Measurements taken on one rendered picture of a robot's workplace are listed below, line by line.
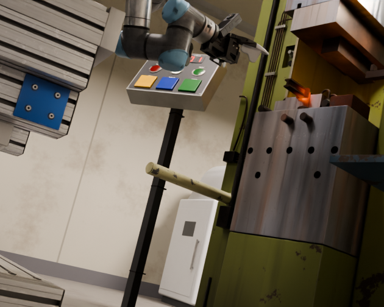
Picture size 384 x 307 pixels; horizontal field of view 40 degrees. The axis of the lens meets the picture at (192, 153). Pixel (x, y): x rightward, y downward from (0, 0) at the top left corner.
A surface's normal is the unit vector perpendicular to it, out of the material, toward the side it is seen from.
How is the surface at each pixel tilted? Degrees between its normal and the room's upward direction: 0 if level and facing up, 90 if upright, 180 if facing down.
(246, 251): 90
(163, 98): 150
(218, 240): 90
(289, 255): 90
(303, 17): 90
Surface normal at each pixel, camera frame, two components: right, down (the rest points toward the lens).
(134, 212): 0.48, -0.08
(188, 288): -0.83, -0.30
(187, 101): -0.37, 0.68
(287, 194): -0.70, -0.31
